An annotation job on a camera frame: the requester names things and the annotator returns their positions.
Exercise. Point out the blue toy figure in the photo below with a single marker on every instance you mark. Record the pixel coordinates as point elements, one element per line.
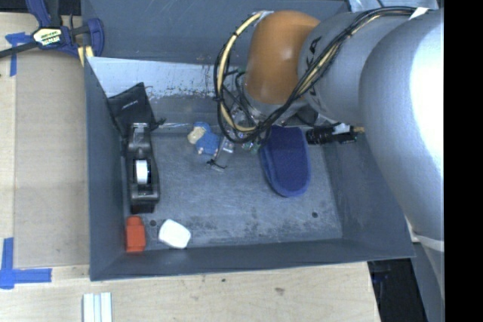
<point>205,141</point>

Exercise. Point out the dark blue oval pad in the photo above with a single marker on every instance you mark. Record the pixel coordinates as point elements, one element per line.
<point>287,162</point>

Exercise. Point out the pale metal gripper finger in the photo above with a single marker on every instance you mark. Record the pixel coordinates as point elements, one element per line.
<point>226,148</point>

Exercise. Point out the white rounded block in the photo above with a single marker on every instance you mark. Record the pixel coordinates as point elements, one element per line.
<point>174,233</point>

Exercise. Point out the black tape dispenser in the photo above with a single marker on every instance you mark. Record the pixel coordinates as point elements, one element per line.
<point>141,173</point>

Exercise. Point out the black cylinder on white bracket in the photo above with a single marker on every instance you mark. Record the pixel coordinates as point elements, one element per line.
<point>320,134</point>

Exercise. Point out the grey metal bin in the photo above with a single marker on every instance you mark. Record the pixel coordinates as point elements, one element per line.
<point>234,200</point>

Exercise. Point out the black cloth pouch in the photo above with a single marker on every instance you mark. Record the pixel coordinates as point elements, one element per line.
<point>128,105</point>

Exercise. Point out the red-orange block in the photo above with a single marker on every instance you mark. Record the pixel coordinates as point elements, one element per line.
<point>135,235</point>

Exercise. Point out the pale wood flat board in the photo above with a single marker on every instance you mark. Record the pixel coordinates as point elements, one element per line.
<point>49,162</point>

